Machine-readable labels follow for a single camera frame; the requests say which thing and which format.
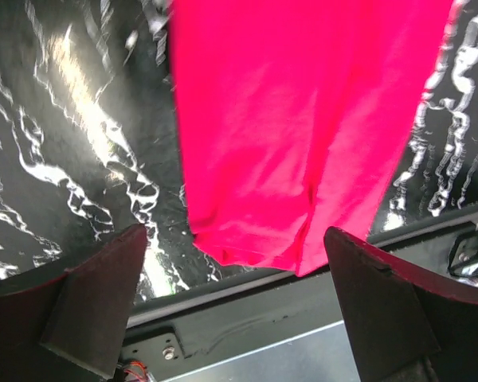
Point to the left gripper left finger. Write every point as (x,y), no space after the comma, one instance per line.
(66,320)

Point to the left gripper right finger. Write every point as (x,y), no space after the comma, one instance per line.
(404,323)

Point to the magenta pink towel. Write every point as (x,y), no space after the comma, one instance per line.
(293,116)

